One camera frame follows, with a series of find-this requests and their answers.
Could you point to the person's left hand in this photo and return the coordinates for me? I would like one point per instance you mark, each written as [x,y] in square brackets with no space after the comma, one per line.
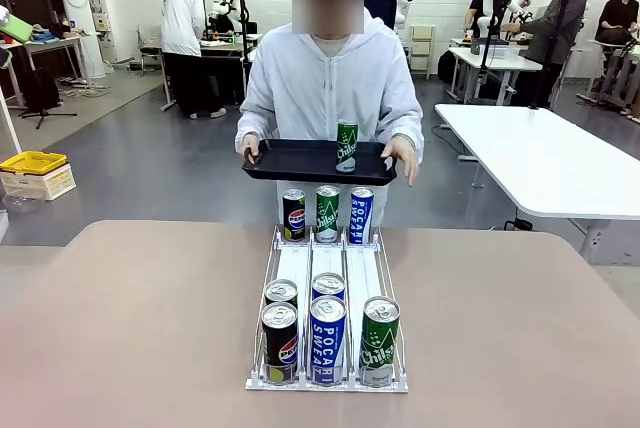
[406,153]

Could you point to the person's right hand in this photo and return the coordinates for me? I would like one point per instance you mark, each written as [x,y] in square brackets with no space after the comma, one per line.
[249,145]

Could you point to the black plastic serving tray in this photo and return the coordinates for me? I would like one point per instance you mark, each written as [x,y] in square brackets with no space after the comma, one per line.
[300,158]

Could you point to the green Chilsung cider can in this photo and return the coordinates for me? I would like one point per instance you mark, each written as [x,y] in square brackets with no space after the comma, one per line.
[327,215]
[380,348]
[346,148]

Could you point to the person's left forearm white sleeve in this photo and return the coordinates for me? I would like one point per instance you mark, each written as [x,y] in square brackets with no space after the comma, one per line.
[407,123]

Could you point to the person's right forearm white sleeve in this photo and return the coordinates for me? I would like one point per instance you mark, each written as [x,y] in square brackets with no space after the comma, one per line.
[250,118]

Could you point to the person in white hoodie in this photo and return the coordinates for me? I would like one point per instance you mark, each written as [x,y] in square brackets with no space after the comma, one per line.
[325,88]

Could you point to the person white hoodie black trousers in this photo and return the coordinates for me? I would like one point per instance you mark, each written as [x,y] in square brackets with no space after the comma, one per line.
[182,13]

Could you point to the person in black t-shirt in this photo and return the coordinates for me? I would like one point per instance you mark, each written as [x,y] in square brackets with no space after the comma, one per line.
[475,13]

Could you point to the person in grey hoodie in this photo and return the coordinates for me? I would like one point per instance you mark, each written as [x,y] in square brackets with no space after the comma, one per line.
[562,23]

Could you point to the seated person in black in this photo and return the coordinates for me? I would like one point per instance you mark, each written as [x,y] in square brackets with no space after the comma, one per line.
[617,18]

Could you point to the blue Pocari Sweat can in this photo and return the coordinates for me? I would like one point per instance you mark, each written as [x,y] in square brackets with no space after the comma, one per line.
[328,343]
[328,284]
[361,215]

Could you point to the black Pepsi can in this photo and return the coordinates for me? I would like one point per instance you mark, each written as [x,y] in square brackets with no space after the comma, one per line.
[281,291]
[294,218]
[280,343]

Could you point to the dark work table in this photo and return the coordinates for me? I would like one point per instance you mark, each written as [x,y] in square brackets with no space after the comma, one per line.
[225,48]

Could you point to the white drawer unit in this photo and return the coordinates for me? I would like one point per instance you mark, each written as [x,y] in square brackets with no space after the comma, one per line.
[422,48]

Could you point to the white work table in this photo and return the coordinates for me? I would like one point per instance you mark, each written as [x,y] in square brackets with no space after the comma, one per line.
[500,58]

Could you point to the white robot with black stand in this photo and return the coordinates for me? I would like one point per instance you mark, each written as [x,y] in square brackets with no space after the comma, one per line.
[222,5]

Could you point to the large white table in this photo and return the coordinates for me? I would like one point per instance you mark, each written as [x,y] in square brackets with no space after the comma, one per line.
[550,158]

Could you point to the white plastic crate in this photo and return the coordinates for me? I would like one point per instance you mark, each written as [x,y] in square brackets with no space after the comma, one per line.
[50,185]

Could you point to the black tripod stand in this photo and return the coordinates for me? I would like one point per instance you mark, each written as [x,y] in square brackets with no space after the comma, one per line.
[40,93]

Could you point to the yellow plastic crate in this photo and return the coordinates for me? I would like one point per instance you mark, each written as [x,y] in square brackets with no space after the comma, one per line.
[32,162]

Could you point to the cluttered grey table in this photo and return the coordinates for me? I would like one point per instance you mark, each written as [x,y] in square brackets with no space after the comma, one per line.
[55,42]

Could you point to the clear plastic bowl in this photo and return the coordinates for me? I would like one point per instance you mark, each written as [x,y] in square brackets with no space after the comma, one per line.
[20,204]

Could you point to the green board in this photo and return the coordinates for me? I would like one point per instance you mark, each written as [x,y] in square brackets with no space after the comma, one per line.
[17,28]

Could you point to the metal frame chair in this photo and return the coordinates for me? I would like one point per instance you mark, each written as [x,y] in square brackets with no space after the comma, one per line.
[149,50]

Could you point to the tall black camera pole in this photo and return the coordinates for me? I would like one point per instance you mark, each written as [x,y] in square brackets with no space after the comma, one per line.
[552,48]

